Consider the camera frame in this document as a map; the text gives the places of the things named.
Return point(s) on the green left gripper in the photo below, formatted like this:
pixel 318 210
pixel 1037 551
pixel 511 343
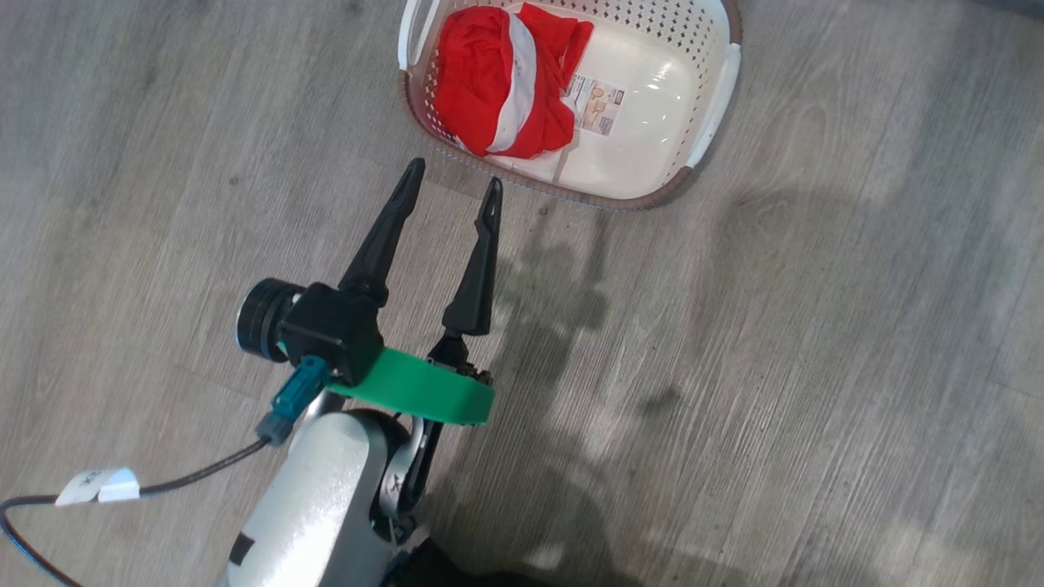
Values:
pixel 416 387

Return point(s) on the red and white garment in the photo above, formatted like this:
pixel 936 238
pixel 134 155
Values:
pixel 473 73

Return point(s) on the white perforated laundry basket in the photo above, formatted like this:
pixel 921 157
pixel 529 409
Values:
pixel 644 122

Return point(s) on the paper product label sticker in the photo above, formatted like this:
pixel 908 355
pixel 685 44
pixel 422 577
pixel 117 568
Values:
pixel 599 102

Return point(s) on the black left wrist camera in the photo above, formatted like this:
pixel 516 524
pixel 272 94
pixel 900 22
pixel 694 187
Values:
pixel 326 326

